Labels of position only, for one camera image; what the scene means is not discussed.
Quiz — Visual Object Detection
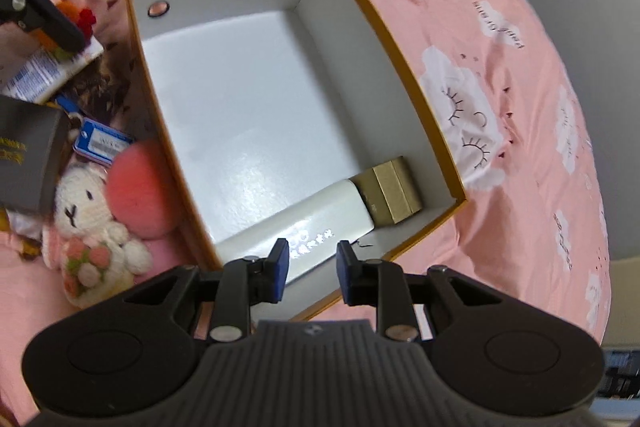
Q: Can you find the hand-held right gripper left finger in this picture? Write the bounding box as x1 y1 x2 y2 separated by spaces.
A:
124 239 292 343

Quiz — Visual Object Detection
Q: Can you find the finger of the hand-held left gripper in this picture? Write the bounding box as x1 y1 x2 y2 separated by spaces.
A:
0 0 89 54

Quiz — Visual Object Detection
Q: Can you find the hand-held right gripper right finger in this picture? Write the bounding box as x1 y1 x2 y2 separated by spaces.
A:
336 240 507 342

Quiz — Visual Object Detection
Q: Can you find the brown white plush dog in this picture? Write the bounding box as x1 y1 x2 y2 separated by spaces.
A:
40 0 98 58

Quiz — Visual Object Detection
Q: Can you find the white rectangular box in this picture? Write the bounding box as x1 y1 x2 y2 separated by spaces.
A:
216 179 376 285

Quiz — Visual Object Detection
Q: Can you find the white blue-print sachet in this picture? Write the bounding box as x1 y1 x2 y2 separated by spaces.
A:
0 39 106 104

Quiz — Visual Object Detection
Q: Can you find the dark shiny packet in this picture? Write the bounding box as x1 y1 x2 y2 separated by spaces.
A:
55 32 161 148

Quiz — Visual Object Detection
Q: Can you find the dark grey gold-print box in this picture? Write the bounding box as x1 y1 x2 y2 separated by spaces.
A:
0 94 71 215

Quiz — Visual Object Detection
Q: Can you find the pink plush ball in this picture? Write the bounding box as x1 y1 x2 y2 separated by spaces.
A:
107 139 183 240

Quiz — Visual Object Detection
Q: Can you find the orange cardboard box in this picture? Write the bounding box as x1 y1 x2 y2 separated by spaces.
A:
122 0 471 323

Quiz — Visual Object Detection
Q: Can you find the white crochet bunny plush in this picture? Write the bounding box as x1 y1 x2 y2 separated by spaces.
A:
42 162 153 310

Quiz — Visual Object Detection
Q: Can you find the small gold box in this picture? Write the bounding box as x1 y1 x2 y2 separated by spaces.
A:
348 156 424 228

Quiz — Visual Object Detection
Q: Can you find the blue key tag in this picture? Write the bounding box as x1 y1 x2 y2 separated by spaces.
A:
55 94 135 168

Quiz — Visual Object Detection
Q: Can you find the pink cloud-print bedsheet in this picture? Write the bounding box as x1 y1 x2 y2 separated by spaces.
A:
0 0 621 427

